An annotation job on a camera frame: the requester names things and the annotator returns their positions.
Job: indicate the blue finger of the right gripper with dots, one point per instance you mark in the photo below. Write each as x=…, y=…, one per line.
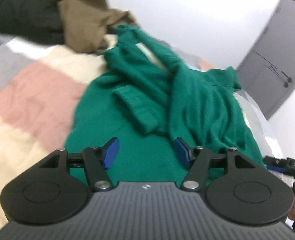
x=276, y=169

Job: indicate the green hooded sweatshirt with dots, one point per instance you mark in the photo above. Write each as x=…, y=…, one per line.
x=147, y=98

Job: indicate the brown jacket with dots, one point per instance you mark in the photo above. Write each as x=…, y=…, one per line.
x=86, y=22

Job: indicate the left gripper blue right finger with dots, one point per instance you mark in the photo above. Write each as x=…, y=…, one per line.
x=234, y=187

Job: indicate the black garment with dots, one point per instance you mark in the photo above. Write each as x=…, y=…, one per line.
x=36, y=20

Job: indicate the black door handle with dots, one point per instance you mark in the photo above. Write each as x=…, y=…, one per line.
x=287, y=80

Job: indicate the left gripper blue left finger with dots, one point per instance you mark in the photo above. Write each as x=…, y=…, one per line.
x=59, y=186

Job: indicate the patchwork bed cover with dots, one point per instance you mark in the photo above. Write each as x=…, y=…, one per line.
x=40, y=87

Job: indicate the grey door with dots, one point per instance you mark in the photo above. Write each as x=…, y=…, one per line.
x=273, y=51

